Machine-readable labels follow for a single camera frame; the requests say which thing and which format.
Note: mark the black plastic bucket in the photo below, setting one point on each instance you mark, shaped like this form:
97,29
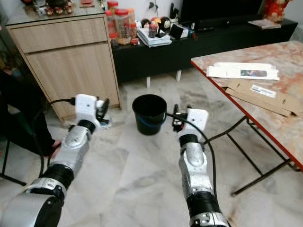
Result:
149,120

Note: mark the flat magazine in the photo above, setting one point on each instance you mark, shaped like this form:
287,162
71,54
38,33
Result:
264,23

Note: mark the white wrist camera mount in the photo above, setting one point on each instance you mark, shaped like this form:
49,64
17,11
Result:
86,108
198,118

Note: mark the black television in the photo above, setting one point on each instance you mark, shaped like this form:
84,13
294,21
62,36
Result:
218,9

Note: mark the small red flat item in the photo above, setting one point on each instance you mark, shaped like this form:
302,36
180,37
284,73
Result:
87,3

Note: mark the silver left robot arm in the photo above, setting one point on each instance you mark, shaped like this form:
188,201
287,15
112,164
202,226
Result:
75,146

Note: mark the small red-lidded jar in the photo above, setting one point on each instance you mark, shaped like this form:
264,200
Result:
112,5

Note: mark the big red-lidded snack jar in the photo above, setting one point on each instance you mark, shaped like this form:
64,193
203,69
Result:
122,26

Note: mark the light wooden cabinet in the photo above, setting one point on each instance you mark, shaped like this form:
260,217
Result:
71,61

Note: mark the black low tv console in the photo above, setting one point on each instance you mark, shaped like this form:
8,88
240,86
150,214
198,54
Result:
208,47

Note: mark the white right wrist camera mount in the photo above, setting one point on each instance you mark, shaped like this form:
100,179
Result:
198,118

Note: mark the marble pattern folding table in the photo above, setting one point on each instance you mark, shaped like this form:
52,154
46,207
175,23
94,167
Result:
289,133

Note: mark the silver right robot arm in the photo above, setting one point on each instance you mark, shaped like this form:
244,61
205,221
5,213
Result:
194,170

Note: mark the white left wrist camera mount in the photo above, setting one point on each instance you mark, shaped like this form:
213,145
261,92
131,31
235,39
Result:
86,108

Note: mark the dark carved ornament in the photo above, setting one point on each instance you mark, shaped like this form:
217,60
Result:
60,6

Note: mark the red plush figure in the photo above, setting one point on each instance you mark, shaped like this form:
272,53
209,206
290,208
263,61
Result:
277,9

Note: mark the black metal chair frame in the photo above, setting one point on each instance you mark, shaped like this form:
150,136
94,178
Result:
7,161

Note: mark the white long paper envelope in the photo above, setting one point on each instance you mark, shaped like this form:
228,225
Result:
222,71

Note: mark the flat brown cardboard with label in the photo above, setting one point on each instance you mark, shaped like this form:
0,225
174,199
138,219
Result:
241,94

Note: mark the person in black clothes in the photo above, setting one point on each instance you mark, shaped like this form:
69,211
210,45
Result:
23,109

